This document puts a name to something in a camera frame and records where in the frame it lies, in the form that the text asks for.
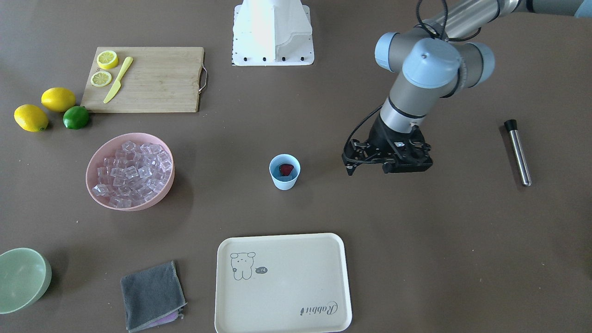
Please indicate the light blue plastic cup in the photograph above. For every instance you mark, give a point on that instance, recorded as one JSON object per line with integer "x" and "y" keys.
{"x": 284, "y": 183}

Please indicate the pink bowl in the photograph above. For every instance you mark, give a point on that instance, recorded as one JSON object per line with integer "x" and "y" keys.
{"x": 129, "y": 201}

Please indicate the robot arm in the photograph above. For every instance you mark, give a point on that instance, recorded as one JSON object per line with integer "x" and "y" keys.
{"x": 434, "y": 60}

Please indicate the yellow plastic knife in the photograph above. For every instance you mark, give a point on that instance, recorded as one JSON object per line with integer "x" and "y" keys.
{"x": 116, "y": 86}

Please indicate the grey folded cloth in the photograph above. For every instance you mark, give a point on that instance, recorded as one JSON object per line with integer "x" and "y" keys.
{"x": 152, "y": 297}

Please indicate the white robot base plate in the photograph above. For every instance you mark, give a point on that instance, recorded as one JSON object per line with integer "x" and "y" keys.
{"x": 272, "y": 33}

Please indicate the green ceramic bowl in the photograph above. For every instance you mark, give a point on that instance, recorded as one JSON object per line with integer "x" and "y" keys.
{"x": 25, "y": 276}

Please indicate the cream rabbit tray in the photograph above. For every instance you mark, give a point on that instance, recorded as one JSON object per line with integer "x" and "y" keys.
{"x": 282, "y": 284}

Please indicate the green lime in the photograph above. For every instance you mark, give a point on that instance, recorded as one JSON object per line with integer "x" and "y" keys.
{"x": 76, "y": 118}

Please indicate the red strawberry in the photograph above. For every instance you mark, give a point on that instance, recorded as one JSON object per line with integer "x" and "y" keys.
{"x": 285, "y": 170}

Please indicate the steel muddler rod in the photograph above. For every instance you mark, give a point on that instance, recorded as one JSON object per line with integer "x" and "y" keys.
{"x": 511, "y": 126}

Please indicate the yellow lemon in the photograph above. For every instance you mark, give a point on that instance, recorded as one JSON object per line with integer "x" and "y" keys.
{"x": 31, "y": 118}
{"x": 58, "y": 99}

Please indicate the wooden cutting board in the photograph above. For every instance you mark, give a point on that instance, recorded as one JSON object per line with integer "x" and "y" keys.
{"x": 160, "y": 79}

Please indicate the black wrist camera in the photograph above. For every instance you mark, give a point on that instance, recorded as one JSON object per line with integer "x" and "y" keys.
{"x": 354, "y": 154}

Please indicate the clear ice cube pile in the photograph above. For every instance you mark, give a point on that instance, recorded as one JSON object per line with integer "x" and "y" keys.
{"x": 133, "y": 173}

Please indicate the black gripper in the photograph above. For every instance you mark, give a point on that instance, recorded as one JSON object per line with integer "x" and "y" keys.
{"x": 380, "y": 132}

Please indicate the lemon half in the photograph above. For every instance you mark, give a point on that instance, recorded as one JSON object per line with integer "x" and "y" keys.
{"x": 107, "y": 59}
{"x": 100, "y": 79}

